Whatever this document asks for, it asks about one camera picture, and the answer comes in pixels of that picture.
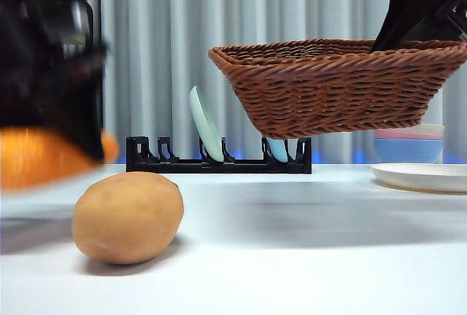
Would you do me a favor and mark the pale grey curtain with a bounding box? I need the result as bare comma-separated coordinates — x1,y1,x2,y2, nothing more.
65,0,467,166

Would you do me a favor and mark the pink bowl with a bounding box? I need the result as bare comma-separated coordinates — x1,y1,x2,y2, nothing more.
374,128,444,141

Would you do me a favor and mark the off-white plate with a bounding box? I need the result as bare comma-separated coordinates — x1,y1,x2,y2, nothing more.
371,163,467,195

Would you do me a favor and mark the blue bowl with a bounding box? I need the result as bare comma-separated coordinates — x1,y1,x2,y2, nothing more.
374,138,444,165

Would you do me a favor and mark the pale blue plate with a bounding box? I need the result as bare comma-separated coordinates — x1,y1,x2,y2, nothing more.
266,136,290,162

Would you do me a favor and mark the brown woven wicker basket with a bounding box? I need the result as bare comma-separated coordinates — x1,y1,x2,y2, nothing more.
207,37,467,141

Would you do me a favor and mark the orange-yellow corn cob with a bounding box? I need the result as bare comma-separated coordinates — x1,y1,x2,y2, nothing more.
0,127,120,190

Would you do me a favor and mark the beige bowl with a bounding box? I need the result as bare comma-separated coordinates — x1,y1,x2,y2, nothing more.
419,122,446,136

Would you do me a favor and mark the tan potato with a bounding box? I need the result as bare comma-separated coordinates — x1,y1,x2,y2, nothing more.
72,171,185,265

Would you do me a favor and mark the pale green plate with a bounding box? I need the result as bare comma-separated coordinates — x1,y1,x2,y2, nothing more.
188,85,225,162

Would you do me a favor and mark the black plate rack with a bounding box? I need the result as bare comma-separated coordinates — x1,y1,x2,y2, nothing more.
126,135,313,175

